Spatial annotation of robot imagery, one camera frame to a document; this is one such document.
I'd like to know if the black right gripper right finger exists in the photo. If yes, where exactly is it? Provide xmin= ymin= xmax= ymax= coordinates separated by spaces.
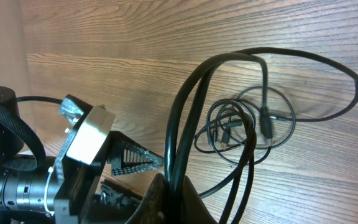
xmin=180 ymin=176 xmax=217 ymax=224

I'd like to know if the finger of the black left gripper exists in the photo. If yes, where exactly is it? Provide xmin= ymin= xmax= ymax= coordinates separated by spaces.
xmin=106 ymin=131 xmax=163 ymax=176

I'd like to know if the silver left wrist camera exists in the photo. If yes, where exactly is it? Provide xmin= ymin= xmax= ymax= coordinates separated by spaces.
xmin=59 ymin=95 xmax=116 ymax=165

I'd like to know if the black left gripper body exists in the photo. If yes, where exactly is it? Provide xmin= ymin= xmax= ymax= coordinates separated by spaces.
xmin=53 ymin=158 xmax=142 ymax=224

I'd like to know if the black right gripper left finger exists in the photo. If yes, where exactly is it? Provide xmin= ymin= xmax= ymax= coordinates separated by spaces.
xmin=126 ymin=173 xmax=167 ymax=224

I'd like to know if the black left camera cable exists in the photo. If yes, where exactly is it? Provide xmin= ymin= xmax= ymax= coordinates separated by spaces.
xmin=16 ymin=95 xmax=63 ymax=105

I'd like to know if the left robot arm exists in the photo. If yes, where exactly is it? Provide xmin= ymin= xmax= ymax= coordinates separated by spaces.
xmin=0 ymin=86 xmax=163 ymax=223

